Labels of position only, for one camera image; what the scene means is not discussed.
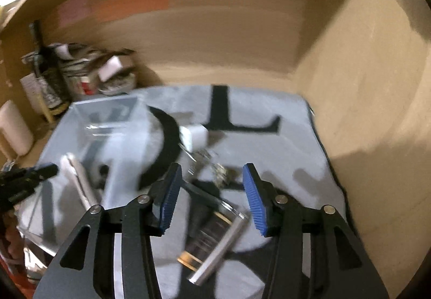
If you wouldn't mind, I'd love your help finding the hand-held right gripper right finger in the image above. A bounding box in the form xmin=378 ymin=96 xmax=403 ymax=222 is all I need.
xmin=242 ymin=162 xmax=390 ymax=299

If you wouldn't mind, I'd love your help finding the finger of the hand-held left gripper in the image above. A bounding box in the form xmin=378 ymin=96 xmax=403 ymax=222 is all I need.
xmin=18 ymin=164 xmax=59 ymax=185

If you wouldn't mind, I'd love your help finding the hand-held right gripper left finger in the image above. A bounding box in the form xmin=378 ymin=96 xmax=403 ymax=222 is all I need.
xmin=34 ymin=162 xmax=184 ymax=299

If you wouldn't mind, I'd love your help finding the clear plastic box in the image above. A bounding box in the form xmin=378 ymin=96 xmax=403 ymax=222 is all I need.
xmin=18 ymin=96 xmax=163 ymax=254

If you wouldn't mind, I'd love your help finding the black pen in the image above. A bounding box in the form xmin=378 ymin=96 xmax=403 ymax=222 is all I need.
xmin=183 ymin=181 xmax=225 ymax=208

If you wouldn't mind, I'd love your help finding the small metal keyring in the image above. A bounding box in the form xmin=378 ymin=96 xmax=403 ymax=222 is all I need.
xmin=212 ymin=164 xmax=237 ymax=186

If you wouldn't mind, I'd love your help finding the white cushion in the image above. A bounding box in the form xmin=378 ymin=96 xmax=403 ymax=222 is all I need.
xmin=0 ymin=100 xmax=35 ymax=157

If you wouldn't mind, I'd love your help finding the grey printed blanket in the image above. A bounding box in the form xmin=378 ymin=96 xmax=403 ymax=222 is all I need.
xmin=17 ymin=85 xmax=348 ymax=299

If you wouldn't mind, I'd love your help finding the white charger plug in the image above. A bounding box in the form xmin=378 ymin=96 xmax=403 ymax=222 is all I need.
xmin=180 ymin=125 xmax=208 ymax=152

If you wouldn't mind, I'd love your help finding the pile of papers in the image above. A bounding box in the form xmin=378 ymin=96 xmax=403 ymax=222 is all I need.
xmin=22 ymin=43 xmax=138 ymax=98

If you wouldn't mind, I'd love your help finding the pink paper sheet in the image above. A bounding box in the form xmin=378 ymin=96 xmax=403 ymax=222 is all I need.
xmin=57 ymin=0 xmax=98 ymax=26

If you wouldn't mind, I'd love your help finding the orange paper sheet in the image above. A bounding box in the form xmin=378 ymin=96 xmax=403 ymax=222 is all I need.
xmin=96 ymin=0 xmax=169 ymax=22

